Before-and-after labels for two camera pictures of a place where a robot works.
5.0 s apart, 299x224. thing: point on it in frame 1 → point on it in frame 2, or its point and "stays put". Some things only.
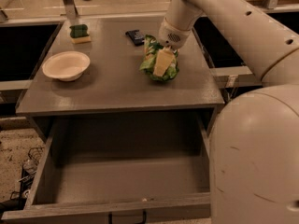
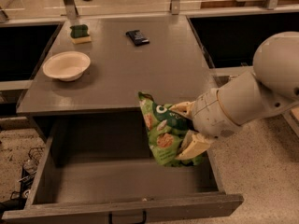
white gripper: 170,35 → 209,112
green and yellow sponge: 78,34 stays put
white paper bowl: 66,65 stays put
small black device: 135,36 stays put
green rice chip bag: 152,49 → 166,130
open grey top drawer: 121,168 stays put
